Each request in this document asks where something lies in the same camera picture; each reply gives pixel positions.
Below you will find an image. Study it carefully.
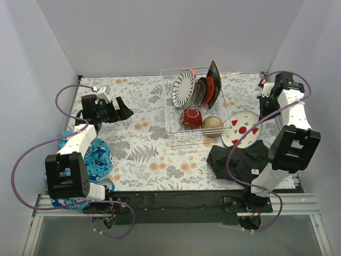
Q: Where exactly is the black striped cloth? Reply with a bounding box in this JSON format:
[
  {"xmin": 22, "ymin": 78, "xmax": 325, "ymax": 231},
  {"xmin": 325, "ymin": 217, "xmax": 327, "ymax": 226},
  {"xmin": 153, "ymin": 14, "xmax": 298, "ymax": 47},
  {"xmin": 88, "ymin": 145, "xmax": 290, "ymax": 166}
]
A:
[{"xmin": 207, "ymin": 140, "xmax": 269, "ymax": 183}]

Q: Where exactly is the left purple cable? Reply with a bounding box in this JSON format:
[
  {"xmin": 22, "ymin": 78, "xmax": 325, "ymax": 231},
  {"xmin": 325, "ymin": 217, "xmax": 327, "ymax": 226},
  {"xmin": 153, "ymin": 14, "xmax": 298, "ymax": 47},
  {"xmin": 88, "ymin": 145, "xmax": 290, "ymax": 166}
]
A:
[{"xmin": 11, "ymin": 84, "xmax": 136, "ymax": 238}]

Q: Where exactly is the blue patterned cloth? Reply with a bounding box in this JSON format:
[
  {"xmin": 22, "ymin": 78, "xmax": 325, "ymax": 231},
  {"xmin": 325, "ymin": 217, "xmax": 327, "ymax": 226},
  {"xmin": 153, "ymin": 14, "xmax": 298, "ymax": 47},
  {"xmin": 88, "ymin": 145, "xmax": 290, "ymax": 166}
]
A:
[{"xmin": 51, "ymin": 137, "xmax": 115, "ymax": 210}]

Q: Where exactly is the orange round plate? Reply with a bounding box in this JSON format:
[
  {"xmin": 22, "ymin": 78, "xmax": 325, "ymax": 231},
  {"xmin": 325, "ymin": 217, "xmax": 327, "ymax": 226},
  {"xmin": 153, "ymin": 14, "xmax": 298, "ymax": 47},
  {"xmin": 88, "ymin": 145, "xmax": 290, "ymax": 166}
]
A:
[{"xmin": 204, "ymin": 76, "xmax": 214, "ymax": 105}]

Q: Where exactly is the beige bowl black inside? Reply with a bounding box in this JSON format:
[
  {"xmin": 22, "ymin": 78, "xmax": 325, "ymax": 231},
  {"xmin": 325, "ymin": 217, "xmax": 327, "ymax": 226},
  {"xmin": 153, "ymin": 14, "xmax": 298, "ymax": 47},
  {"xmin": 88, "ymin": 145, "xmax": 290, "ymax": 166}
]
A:
[{"xmin": 201, "ymin": 116, "xmax": 224, "ymax": 138}]

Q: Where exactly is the black floral square plate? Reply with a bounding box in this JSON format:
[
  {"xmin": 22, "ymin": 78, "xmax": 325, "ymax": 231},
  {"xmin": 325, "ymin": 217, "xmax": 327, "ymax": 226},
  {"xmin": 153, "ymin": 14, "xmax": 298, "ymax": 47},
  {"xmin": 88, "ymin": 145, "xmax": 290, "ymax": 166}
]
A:
[{"xmin": 207, "ymin": 60, "xmax": 222, "ymax": 109}]

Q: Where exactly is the red floral bowl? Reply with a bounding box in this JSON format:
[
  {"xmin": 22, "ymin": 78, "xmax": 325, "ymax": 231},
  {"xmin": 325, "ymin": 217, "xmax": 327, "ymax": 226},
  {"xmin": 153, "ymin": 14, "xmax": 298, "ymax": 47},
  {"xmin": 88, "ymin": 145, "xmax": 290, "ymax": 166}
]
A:
[{"xmin": 181, "ymin": 107, "xmax": 202, "ymax": 130}]

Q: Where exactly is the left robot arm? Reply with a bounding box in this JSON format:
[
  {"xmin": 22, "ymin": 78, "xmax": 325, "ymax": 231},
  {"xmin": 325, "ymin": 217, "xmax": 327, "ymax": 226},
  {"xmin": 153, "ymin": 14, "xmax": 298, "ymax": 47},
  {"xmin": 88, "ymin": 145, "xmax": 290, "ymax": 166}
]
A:
[{"xmin": 45, "ymin": 92, "xmax": 134, "ymax": 213}]

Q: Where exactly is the clear glass plate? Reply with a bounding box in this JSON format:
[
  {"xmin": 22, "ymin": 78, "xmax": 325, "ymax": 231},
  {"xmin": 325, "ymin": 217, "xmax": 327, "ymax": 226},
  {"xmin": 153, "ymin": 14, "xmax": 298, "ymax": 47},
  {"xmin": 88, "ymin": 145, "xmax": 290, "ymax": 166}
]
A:
[{"xmin": 193, "ymin": 78, "xmax": 206, "ymax": 106}]

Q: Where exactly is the strawberry pattern white plate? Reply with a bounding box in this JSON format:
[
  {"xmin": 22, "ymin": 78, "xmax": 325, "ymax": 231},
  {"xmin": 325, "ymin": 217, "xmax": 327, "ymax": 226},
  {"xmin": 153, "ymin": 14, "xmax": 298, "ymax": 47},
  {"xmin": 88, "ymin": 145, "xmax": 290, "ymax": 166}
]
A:
[{"xmin": 221, "ymin": 110, "xmax": 262, "ymax": 148}]

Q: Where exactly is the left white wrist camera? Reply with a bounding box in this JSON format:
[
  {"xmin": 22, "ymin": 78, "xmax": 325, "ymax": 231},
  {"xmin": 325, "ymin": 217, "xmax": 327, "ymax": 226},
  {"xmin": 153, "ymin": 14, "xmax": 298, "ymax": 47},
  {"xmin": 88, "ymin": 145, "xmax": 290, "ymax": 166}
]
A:
[{"xmin": 92, "ymin": 86, "xmax": 111, "ymax": 103}]

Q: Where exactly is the black round plate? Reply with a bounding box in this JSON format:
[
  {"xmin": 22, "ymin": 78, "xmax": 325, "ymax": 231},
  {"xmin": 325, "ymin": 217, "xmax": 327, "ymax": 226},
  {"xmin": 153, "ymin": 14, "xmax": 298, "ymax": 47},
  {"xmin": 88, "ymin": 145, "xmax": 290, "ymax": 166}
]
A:
[{"xmin": 199, "ymin": 77, "xmax": 209, "ymax": 105}]

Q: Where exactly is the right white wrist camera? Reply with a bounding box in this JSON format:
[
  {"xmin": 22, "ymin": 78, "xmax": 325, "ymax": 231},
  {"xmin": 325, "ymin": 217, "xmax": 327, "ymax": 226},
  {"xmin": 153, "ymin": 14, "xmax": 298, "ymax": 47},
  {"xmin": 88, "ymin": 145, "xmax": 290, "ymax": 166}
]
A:
[{"xmin": 258, "ymin": 78, "xmax": 274, "ymax": 98}]

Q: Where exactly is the striped white round plate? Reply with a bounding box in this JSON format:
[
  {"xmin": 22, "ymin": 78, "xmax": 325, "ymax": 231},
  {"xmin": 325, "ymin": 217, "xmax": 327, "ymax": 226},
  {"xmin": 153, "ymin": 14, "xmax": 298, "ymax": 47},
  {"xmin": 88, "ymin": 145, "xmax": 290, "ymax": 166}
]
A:
[{"xmin": 172, "ymin": 69, "xmax": 196, "ymax": 108}]

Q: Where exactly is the pink plastic cup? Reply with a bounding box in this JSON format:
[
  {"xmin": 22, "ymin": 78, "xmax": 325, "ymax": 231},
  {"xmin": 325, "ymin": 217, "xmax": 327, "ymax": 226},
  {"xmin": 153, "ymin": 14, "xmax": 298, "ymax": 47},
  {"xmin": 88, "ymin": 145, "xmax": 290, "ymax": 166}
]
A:
[{"xmin": 190, "ymin": 69, "xmax": 197, "ymax": 78}]

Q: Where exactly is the floral tablecloth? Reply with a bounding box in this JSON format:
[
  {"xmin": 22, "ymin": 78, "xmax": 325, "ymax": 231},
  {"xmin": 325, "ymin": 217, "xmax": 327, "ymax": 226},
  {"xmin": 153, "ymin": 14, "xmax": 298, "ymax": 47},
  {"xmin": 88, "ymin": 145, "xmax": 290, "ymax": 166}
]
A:
[{"xmin": 62, "ymin": 71, "xmax": 301, "ymax": 192}]

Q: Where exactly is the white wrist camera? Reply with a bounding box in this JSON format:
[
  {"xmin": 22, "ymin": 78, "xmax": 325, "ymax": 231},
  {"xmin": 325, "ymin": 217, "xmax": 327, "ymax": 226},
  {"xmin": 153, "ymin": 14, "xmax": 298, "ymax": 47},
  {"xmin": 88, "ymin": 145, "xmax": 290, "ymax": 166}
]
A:
[
  {"xmin": 258, "ymin": 78, "xmax": 274, "ymax": 98},
  {"xmin": 92, "ymin": 86, "xmax": 111, "ymax": 103}
]

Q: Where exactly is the white wire dish rack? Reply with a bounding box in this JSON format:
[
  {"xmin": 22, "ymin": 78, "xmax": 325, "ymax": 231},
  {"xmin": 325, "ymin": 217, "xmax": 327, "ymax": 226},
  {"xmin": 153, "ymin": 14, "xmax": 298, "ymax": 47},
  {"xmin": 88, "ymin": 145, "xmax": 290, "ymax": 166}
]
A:
[{"xmin": 160, "ymin": 68, "xmax": 232, "ymax": 141}]

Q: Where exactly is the black base bar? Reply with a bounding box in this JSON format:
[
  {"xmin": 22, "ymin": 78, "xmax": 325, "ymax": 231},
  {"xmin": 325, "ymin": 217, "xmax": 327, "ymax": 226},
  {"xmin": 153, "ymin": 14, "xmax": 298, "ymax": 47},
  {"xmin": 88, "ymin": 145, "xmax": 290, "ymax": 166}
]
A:
[{"xmin": 79, "ymin": 189, "xmax": 304, "ymax": 226}]

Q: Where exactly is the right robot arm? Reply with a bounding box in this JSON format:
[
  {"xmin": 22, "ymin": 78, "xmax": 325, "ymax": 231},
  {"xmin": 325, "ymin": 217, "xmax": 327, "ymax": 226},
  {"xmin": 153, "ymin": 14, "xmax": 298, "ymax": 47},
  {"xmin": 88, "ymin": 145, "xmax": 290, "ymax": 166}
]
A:
[{"xmin": 241, "ymin": 71, "xmax": 321, "ymax": 212}]

